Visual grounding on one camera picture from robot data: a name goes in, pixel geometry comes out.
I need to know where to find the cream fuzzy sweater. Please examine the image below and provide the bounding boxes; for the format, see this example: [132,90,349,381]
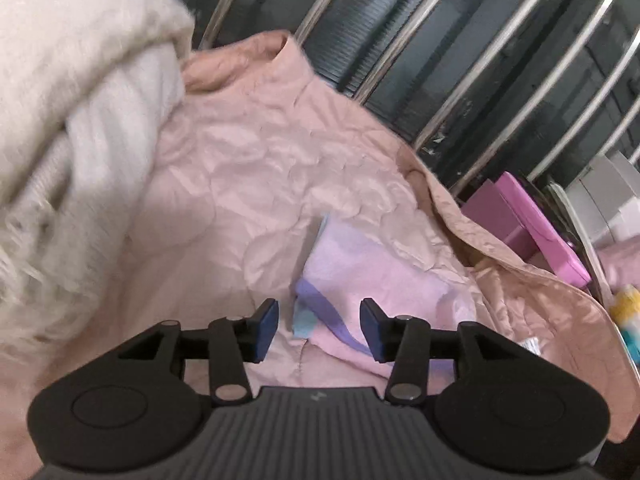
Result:
[0,0,197,356]

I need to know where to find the pink quilted jacket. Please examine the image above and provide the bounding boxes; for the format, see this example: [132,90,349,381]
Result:
[0,30,640,480]

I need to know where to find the white box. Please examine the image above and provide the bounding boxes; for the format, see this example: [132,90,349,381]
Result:
[564,151,640,247]

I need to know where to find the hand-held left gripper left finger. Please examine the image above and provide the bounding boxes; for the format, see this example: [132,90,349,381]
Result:
[117,298,280,407]

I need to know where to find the pink garment with purple trim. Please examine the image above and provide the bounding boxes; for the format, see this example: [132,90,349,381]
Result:
[290,212,478,378]

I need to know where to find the yellow toy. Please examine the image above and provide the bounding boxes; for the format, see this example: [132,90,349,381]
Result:
[606,284,640,367]

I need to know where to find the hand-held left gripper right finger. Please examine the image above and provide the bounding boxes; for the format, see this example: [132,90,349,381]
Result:
[360,297,523,406]

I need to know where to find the metal window bars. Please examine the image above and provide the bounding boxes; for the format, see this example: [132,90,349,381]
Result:
[150,0,640,206]

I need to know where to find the pink box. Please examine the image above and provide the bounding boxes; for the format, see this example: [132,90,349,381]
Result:
[460,171,592,288]

